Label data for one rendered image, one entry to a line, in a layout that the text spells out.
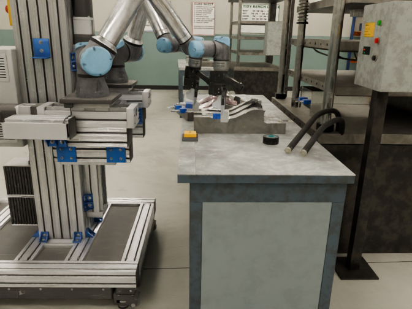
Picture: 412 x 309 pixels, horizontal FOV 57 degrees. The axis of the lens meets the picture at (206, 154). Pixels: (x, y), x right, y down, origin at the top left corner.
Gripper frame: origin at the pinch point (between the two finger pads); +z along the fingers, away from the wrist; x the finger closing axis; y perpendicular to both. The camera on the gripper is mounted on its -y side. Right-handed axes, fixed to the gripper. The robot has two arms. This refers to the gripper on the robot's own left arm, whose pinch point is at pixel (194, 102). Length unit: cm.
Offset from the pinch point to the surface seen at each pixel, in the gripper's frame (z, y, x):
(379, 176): 31, -113, 16
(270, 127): 5.7, -41.1, 17.0
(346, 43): -40, -81, -4
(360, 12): -56, -109, -53
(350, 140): 11, -91, 12
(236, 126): 6.9, -22.7, 16.1
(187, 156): 9, 5, 55
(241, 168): 5, -16, 72
